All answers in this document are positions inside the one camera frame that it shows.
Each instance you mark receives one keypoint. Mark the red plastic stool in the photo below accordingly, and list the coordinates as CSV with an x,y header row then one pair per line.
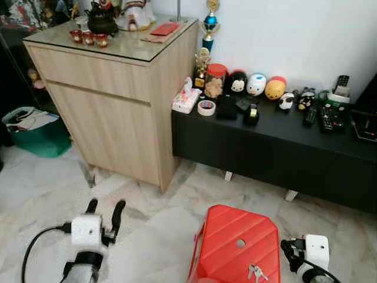
x,y
227,230

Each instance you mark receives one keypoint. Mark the small gold trophy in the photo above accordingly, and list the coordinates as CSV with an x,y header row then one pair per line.
x,y
202,62

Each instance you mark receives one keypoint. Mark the black tape dispenser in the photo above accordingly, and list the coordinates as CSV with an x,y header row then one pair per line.
x,y
251,117

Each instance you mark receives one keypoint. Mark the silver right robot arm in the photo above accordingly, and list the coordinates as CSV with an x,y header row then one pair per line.
x,y
309,276

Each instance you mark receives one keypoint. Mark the colourful floral decoration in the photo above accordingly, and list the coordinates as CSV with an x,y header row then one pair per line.
x,y
23,12

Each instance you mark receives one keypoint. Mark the red lidded snack jar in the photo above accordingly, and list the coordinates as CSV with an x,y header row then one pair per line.
x,y
215,85

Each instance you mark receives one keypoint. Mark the red tea cup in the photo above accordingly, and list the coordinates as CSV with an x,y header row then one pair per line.
x,y
88,39
101,41
76,36

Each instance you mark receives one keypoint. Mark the green bag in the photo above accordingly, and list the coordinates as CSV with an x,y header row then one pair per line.
x,y
41,141

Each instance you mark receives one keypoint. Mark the black mouse plush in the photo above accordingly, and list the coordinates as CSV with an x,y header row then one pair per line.
x,y
238,82

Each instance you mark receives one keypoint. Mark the metal lamp pole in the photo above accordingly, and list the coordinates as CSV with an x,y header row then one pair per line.
x,y
179,9

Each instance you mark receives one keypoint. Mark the black tv console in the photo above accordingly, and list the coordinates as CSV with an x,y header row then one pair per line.
x,y
265,153

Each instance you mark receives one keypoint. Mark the pink tissue pack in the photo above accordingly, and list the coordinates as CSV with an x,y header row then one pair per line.
x,y
185,101

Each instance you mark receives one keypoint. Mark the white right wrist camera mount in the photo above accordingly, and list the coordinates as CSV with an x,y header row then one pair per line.
x,y
317,250

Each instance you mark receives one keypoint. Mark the white duck plush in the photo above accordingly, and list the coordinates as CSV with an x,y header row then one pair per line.
x,y
256,85

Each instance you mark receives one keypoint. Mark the small black object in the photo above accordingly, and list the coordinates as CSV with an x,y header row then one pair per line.
x,y
244,104

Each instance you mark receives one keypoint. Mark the dark shelf unit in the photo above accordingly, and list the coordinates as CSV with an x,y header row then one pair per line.
x,y
12,71

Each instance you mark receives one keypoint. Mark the small panda figure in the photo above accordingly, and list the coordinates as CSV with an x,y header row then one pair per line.
x,y
286,101

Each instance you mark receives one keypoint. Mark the pink soft toy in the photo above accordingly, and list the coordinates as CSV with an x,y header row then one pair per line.
x,y
37,79

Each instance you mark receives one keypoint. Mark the black flat electronic device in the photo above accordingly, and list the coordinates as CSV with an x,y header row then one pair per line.
x,y
364,127

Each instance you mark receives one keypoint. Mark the black remote control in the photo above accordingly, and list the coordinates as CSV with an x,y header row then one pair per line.
x,y
325,118
310,115
339,117

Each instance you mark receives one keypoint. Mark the light wooden cabinet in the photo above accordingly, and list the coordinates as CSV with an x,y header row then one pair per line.
x,y
112,118

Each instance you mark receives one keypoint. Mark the white phone base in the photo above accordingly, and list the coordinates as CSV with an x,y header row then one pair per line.
x,y
339,99

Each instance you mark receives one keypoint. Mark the red packet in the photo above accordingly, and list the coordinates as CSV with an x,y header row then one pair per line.
x,y
165,29

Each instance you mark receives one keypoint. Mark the black yellow toy figure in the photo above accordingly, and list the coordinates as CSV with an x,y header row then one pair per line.
x,y
306,101

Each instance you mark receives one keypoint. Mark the black teapot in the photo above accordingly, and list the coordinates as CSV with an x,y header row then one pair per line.
x,y
101,22

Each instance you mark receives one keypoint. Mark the white tape roll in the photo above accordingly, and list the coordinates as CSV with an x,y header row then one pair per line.
x,y
206,113

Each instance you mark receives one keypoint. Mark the black flat box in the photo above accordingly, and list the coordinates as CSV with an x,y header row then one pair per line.
x,y
226,109

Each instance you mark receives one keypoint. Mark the blue gold trophy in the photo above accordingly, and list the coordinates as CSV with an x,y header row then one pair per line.
x,y
210,23

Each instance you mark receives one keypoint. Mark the white robed figurine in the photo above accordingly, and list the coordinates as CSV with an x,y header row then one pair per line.
x,y
135,12

